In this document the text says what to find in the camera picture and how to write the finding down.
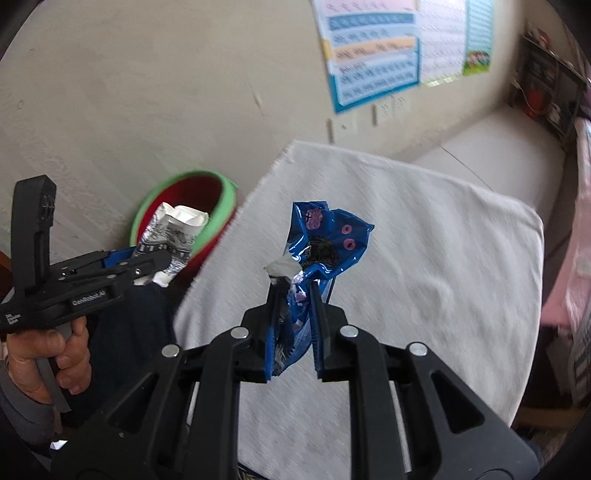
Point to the blue snack wrapper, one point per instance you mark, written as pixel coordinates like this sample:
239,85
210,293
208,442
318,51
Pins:
323,240

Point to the green-bordered wall poster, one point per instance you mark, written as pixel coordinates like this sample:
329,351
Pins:
479,37

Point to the person's dark trousers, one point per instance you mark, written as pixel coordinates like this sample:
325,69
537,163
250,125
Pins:
134,346

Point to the red bin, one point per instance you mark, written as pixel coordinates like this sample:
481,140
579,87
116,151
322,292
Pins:
535,101

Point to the white wall socket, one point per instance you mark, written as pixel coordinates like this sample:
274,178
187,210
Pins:
400,105
382,114

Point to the blue phonics wall poster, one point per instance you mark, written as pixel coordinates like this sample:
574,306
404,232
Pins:
369,50

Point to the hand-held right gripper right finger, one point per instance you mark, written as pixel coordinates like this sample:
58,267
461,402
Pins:
318,314

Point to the person's left forearm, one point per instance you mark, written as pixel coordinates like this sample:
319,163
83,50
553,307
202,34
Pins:
21,415

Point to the black and white wrapper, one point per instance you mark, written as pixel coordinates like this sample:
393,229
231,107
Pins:
173,230

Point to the dark metal shelf rack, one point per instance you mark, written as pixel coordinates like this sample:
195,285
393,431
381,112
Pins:
554,78

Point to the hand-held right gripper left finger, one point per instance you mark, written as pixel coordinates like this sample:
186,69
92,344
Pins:
277,304

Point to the person's left hand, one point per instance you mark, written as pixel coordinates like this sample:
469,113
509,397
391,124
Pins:
44,357

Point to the green-rimmed red basin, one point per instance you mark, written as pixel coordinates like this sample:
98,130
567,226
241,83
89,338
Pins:
221,203

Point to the white chart wall poster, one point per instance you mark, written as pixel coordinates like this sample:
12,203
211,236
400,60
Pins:
441,41

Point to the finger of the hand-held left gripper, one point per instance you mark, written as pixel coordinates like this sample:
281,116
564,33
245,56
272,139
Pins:
138,259
124,279

